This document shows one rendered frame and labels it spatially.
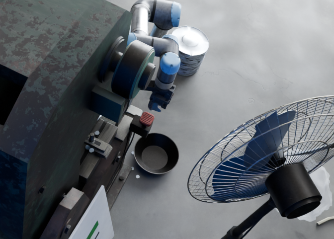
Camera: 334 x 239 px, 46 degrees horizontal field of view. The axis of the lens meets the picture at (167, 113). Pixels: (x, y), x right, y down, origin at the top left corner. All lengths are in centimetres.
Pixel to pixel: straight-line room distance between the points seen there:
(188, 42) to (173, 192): 110
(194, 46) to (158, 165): 93
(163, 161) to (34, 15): 168
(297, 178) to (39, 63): 78
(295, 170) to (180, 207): 142
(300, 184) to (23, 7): 92
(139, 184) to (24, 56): 162
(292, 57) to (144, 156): 169
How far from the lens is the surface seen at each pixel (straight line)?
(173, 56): 154
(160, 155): 267
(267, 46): 362
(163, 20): 195
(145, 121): 187
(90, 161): 180
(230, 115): 300
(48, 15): 118
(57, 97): 101
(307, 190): 121
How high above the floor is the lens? 233
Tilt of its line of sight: 55 degrees down
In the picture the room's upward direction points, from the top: 22 degrees clockwise
